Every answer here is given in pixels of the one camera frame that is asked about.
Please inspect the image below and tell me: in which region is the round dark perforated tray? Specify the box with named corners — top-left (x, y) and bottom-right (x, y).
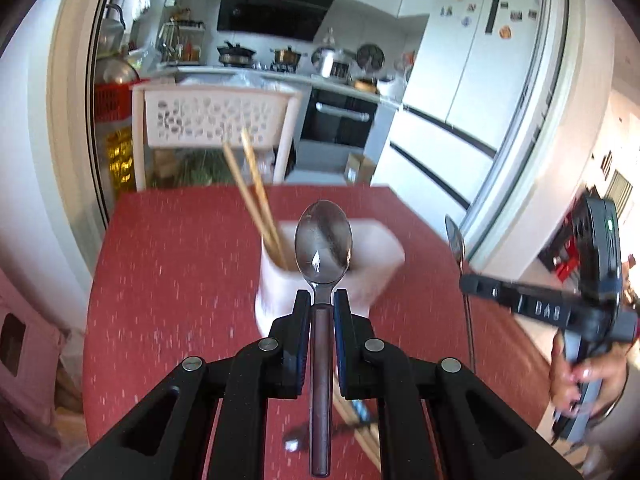
top-left (356, 43), bottom-right (386, 71)

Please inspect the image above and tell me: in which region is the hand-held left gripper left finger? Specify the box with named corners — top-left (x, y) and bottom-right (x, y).
top-left (62, 289), bottom-right (313, 480)

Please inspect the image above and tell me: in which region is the black built-in oven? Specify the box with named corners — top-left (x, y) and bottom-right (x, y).
top-left (300, 87), bottom-right (381, 148)

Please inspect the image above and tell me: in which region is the cardboard box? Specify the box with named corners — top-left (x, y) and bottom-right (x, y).
top-left (345, 154), bottom-right (376, 183)

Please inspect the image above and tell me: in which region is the white plastic basket rack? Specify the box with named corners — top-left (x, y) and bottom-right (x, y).
top-left (131, 80), bottom-right (303, 191)

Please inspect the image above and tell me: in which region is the steel lid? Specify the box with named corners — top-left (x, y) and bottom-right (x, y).
top-left (102, 57), bottom-right (141, 85)

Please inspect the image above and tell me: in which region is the person's right hand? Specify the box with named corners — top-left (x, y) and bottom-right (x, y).
top-left (548, 332), bottom-right (630, 417)

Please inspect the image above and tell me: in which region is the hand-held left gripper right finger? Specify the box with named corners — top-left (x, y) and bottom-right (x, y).
top-left (334, 289), bottom-right (583, 480)

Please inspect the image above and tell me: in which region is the large steel pot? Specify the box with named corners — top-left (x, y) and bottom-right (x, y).
top-left (100, 5), bottom-right (128, 56)

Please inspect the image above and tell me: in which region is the steel cooking pot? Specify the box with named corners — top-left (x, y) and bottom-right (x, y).
top-left (270, 46), bottom-right (308, 68)

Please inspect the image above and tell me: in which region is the metal spoon with dark handle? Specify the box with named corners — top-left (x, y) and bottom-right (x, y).
top-left (294, 200), bottom-right (354, 478)
top-left (444, 214), bottom-right (477, 376)

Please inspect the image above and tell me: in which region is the plain bamboo chopstick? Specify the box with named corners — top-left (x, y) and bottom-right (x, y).
top-left (222, 142), bottom-right (286, 268)
top-left (241, 129), bottom-right (288, 268)
top-left (332, 395), bottom-right (382, 468)

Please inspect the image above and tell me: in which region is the group of fridge magnets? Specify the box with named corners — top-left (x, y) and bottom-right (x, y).
top-left (439, 0), bottom-right (540, 41)

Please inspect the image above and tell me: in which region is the white refrigerator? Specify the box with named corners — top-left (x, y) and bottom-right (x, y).
top-left (372, 0), bottom-right (546, 211)

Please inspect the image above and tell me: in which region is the pink plastic stool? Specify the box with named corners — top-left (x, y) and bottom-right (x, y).
top-left (0, 270), bottom-right (66, 426)

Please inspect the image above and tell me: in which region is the white plastic utensil holder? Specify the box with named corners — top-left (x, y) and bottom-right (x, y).
top-left (255, 217), bottom-right (406, 336)

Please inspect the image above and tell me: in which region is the red plastic basket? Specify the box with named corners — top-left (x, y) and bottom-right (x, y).
top-left (95, 82), bottom-right (136, 123)

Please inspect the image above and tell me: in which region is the black range hood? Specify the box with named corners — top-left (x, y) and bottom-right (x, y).
top-left (216, 0), bottom-right (337, 41)

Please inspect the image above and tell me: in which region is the black wok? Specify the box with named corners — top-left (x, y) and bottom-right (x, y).
top-left (217, 42), bottom-right (257, 67)

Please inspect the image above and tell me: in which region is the white spice rack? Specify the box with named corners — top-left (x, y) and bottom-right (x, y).
top-left (159, 7), bottom-right (206, 63)

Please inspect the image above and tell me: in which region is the gold foil bag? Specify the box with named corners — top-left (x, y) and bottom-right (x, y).
top-left (106, 127), bottom-right (135, 186)

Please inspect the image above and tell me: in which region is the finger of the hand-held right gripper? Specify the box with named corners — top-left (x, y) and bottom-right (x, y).
top-left (459, 273), bottom-right (592, 331)

